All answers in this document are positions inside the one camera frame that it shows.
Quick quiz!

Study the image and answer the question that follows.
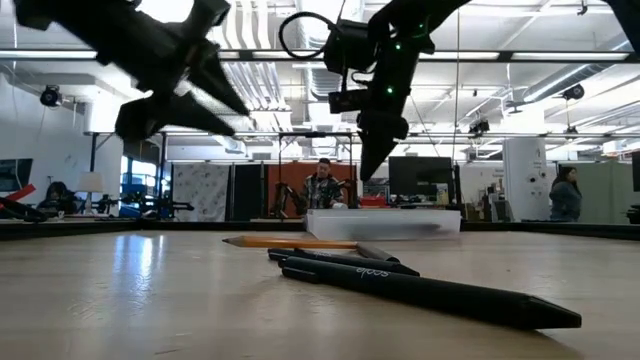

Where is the lamp with white shade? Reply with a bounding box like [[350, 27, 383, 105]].
[[75, 171, 106, 215]]

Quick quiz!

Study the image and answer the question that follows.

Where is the white flat box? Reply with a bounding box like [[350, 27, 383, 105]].
[[304, 208, 463, 242]]

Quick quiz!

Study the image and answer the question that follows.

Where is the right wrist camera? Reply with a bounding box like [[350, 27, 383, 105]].
[[328, 89, 374, 115]]

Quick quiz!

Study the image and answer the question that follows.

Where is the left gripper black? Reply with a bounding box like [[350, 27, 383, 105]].
[[95, 8, 250, 143]]

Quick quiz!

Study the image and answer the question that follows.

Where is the person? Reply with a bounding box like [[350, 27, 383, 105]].
[[548, 165, 584, 223], [36, 180, 80, 217], [299, 157, 347, 211]]

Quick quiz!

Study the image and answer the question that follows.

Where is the black pen with white print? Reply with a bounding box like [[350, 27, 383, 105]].
[[277, 255, 583, 332]]

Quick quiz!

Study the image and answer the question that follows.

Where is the patterned white curtain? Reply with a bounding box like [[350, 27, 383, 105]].
[[171, 163, 231, 223]]

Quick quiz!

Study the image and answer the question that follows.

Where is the wall mounted black screen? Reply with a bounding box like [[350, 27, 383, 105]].
[[0, 157, 34, 194]]

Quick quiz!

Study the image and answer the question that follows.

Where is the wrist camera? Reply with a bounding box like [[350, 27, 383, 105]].
[[328, 89, 374, 115], [191, 0, 233, 28]]

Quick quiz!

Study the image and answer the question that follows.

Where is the white pillar cabinet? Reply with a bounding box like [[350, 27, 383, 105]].
[[501, 137, 551, 223]]

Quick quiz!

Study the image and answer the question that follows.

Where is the yellow wooden pencil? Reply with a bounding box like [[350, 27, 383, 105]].
[[221, 235, 359, 251]]

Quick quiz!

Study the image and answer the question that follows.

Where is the plain black pen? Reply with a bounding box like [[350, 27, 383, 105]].
[[266, 247, 422, 278]]

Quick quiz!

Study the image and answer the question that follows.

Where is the black tracking sensor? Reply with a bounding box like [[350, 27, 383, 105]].
[[39, 84, 64, 108], [561, 83, 587, 102]]

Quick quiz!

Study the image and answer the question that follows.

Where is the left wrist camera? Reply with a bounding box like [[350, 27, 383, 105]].
[[191, 0, 233, 28]]

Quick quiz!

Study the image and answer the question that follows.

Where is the overhead frame beam with light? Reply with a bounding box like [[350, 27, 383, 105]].
[[0, 48, 640, 65]]

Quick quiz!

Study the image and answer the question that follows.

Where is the black looped cable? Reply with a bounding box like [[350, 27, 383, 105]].
[[277, 10, 347, 62]]

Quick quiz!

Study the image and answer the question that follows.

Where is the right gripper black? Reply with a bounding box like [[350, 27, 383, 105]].
[[356, 39, 436, 183]]

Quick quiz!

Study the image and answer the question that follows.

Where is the black computer monitor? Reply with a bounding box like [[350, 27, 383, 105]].
[[387, 155, 455, 199]]

